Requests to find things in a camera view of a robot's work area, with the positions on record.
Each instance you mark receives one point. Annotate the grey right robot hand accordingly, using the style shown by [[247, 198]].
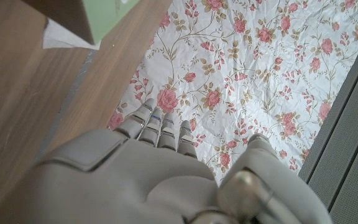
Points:
[[129, 186]]

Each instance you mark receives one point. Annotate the colourful cardboard box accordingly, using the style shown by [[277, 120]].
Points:
[[98, 15]]

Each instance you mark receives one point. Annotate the floral backdrop cloth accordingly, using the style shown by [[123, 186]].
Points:
[[244, 77]]

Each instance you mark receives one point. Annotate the white paper leaflet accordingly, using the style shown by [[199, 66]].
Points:
[[64, 39]]

